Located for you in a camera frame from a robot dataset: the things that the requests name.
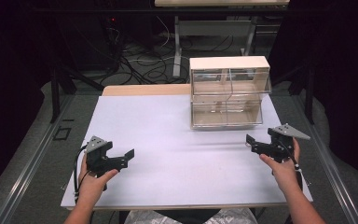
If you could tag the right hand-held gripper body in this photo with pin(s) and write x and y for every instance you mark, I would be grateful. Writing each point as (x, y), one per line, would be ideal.
(281, 146)

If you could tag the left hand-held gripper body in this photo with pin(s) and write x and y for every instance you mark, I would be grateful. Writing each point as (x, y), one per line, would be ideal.
(98, 158)

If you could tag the clear acrylic wooden storage box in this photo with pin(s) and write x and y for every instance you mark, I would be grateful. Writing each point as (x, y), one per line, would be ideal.
(228, 93)

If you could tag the person's right hand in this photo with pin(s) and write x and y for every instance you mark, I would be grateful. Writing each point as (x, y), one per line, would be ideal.
(284, 174)

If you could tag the person's left hand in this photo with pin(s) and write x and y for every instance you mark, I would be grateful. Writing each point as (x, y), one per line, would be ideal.
(91, 186)

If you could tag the white table cover sheet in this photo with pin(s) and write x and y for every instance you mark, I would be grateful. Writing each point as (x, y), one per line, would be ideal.
(183, 174)

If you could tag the person's patterned grey clothing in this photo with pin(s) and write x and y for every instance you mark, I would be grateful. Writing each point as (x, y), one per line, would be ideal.
(230, 217)

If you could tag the black power strip red light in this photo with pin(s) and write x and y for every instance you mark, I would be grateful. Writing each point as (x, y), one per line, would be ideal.
(113, 21)

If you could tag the aluminium floor rail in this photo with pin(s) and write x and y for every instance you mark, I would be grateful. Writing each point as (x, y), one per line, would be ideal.
(28, 168)
(329, 168)

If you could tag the grey metal desk frame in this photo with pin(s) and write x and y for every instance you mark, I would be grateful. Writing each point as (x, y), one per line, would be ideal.
(213, 28)

